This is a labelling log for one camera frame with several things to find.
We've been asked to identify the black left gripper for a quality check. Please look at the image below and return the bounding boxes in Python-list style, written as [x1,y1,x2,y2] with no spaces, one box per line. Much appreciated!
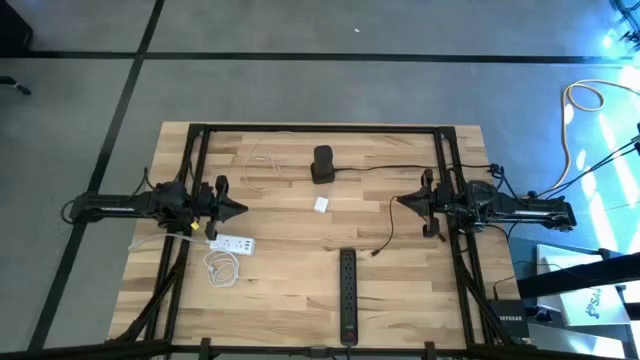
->
[197,175,250,240]

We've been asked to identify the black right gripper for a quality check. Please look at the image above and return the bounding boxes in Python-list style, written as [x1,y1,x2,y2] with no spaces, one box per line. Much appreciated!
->
[397,168,453,239]

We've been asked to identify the black USB cable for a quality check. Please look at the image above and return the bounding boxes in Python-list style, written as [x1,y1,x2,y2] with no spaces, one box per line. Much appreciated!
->
[370,194,449,259]

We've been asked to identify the white power strip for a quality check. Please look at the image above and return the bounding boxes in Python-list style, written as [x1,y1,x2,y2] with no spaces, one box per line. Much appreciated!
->
[209,234,256,256]

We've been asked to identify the thin beige USB cable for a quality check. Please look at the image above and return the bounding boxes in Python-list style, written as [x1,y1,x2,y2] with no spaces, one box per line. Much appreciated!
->
[243,139,289,194]

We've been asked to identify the black tower power strip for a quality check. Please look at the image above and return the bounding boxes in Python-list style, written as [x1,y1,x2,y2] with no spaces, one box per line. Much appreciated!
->
[310,144,337,185]

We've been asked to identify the long black power strip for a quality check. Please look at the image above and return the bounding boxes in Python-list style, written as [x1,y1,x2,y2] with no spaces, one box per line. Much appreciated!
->
[339,248,359,347]

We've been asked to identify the black metal beam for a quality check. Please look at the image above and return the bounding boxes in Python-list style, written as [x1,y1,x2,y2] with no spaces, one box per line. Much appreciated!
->
[516,251,640,300]

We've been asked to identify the white box with blue logo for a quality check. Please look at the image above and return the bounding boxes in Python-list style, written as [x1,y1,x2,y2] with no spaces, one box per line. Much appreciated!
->
[536,243,632,327]

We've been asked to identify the grey metal plate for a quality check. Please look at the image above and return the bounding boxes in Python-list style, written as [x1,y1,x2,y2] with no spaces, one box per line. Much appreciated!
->
[527,322,626,360]

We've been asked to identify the black chair leg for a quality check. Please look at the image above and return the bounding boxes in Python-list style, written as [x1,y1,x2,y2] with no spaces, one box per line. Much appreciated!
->
[0,74,32,96]

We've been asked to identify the black cabinet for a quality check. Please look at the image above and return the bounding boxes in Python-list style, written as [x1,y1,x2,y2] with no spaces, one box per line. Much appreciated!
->
[0,0,34,57]

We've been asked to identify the black tower power cord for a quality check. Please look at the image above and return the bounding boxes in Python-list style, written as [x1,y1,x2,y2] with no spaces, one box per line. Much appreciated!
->
[333,163,444,174]

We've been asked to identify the black floor cables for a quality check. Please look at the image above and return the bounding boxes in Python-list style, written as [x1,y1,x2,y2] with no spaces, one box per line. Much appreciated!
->
[527,134,640,201]

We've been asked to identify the black metal table frame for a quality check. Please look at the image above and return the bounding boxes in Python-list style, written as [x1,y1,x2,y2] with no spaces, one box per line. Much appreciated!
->
[102,122,534,360]

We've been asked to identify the black network switch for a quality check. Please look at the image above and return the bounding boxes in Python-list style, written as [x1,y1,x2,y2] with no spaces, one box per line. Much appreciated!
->
[488,298,530,339]

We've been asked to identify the yellow floor cable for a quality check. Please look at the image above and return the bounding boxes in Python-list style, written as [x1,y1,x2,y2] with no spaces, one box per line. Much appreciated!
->
[549,78,640,191]

